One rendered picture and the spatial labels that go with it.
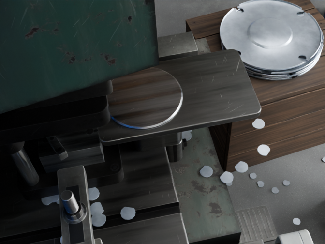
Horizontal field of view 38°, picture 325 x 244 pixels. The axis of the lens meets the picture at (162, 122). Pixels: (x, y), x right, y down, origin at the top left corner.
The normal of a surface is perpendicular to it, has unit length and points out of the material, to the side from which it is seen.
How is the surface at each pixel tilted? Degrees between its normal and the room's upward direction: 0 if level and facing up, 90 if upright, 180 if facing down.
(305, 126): 90
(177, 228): 0
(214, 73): 0
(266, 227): 0
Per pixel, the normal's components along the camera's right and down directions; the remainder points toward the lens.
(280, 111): 0.31, 0.76
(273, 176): -0.04, -0.58
